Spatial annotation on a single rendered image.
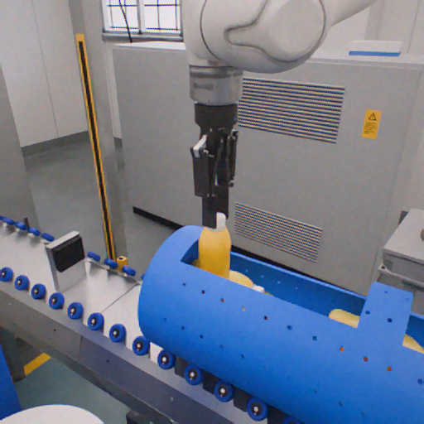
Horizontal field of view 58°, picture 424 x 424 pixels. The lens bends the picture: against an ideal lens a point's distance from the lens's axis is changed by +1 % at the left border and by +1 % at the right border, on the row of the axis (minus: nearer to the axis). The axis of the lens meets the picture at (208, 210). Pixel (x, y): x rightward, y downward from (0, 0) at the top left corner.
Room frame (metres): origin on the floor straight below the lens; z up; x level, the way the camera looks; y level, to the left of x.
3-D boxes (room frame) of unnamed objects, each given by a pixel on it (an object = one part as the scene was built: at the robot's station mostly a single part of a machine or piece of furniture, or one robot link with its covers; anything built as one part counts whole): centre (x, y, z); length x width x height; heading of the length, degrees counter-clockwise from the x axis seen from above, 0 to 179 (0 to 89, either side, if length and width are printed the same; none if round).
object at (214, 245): (0.67, -0.01, 1.20); 0.07 x 0.07 x 0.17
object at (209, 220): (0.64, 0.00, 1.32); 0.03 x 0.01 x 0.07; 58
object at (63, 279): (0.93, 0.41, 1.00); 0.10 x 0.04 x 0.15; 148
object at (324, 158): (2.70, -0.26, 0.72); 2.15 x 0.54 x 1.45; 53
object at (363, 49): (2.20, -0.88, 1.48); 0.24 x 0.12 x 0.08; 61
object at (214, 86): (0.66, -0.01, 1.55); 0.09 x 0.09 x 0.06
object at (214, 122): (0.66, -0.01, 1.48); 0.08 x 0.07 x 0.09; 148
